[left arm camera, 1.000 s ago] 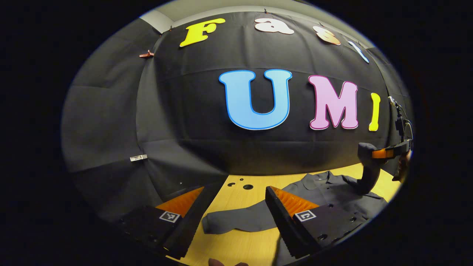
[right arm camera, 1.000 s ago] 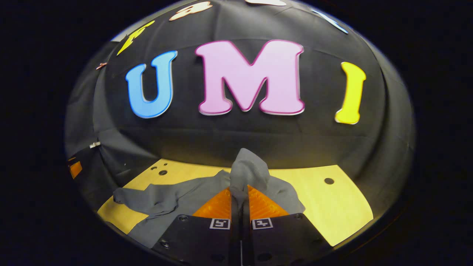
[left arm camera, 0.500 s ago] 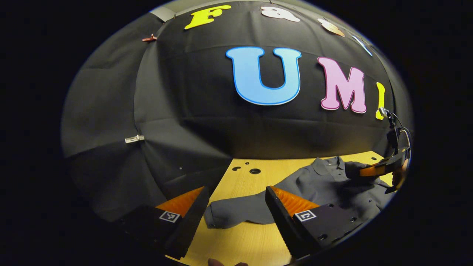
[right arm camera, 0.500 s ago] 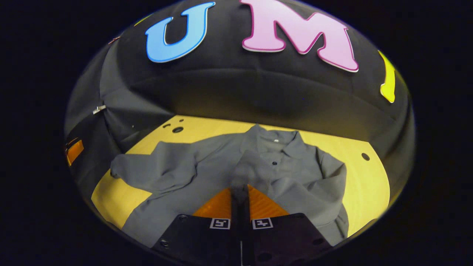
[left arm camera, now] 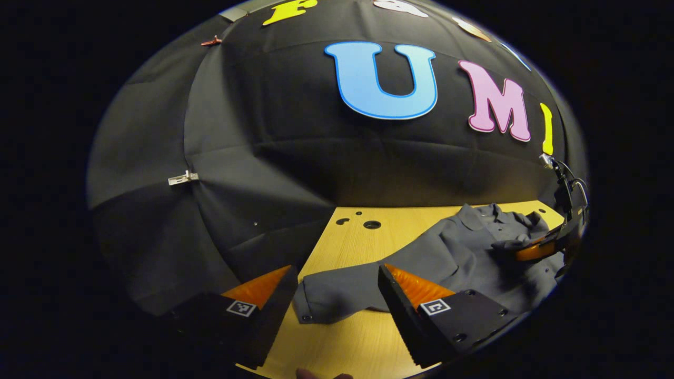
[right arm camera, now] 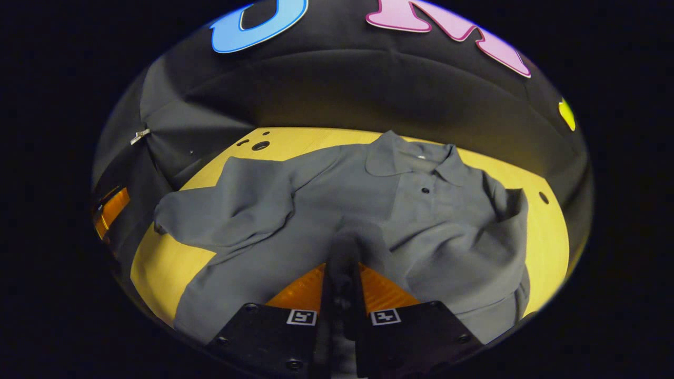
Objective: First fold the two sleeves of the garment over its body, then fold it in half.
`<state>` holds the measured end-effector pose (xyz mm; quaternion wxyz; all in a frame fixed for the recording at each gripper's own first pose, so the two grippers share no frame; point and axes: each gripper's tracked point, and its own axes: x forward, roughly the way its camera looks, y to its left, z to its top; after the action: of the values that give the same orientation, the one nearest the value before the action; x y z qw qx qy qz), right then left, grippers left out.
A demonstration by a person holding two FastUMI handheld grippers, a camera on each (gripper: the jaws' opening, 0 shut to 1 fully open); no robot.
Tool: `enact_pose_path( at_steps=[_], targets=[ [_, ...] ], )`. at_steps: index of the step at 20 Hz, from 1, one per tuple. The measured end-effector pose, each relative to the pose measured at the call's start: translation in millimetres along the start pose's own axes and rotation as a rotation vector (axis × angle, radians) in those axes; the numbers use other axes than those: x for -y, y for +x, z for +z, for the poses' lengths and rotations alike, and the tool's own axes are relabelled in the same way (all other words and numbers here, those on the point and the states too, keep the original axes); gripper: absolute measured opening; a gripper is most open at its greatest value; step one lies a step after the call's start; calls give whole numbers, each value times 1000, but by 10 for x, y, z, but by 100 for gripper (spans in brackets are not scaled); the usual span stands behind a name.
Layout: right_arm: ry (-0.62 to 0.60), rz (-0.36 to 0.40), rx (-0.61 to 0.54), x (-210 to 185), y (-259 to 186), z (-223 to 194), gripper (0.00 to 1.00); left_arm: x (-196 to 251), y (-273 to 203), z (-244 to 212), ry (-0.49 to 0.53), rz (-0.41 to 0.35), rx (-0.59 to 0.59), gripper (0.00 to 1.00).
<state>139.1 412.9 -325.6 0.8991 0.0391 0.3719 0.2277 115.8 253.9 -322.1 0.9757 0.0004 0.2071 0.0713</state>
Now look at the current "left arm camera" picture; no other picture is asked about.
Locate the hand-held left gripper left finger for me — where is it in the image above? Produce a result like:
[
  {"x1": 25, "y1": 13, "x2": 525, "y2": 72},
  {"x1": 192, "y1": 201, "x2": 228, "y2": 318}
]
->
[{"x1": 158, "y1": 265, "x2": 299, "y2": 370}]

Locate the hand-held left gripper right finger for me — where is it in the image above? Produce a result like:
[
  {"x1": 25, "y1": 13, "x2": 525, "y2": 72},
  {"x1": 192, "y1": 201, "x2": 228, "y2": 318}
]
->
[{"x1": 378, "y1": 263, "x2": 522, "y2": 369}]

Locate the grey button shirt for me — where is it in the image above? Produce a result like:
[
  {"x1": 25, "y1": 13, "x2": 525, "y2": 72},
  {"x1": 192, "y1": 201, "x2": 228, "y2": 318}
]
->
[{"x1": 292, "y1": 203, "x2": 567, "y2": 324}]

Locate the black backdrop cloth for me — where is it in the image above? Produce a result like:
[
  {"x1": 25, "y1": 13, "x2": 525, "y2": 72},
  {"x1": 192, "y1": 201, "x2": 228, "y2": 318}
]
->
[{"x1": 87, "y1": 0, "x2": 588, "y2": 316}]

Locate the black cable white connector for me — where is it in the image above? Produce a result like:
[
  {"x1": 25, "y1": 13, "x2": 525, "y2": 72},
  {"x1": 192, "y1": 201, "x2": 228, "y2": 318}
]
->
[{"x1": 538, "y1": 153, "x2": 589, "y2": 211}]

